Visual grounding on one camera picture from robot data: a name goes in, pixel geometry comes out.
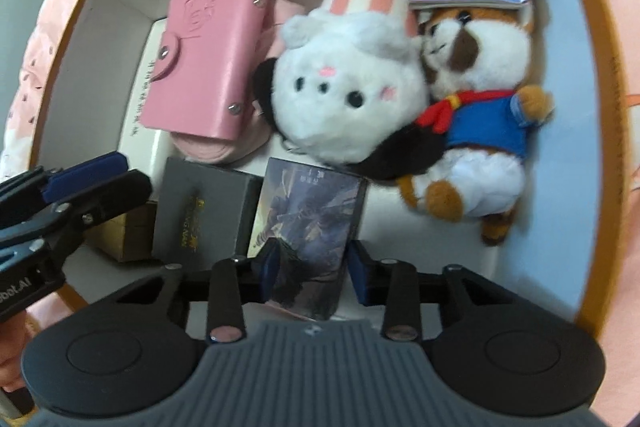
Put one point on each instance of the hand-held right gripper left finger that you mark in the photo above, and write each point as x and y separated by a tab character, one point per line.
270	267

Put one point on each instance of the glossy picture card box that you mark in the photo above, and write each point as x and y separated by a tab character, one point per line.
310	217

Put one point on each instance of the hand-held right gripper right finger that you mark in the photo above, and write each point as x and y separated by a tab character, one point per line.
357	272

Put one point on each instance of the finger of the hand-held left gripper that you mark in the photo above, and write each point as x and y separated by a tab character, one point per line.
115	194
85	174

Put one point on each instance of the white cat plush toy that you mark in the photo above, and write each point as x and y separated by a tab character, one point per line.
340	97

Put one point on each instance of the small gold box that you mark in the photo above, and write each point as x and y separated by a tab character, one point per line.
125	237

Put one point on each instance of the orange storage box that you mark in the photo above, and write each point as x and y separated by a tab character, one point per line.
565	107

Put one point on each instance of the dark grey box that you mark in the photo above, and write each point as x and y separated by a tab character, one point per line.
200	217

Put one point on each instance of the pink pouch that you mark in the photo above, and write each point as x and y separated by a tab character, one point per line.
210	149

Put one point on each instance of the cream glasses case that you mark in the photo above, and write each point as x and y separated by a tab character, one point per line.
142	72

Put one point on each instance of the pink snap card holder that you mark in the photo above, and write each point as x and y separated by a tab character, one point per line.
200	72

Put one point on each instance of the pink printed blanket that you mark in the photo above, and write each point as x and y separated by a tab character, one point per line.
40	57

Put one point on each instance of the brown plush toy blue shirt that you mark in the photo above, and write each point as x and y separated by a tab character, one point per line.
480	127

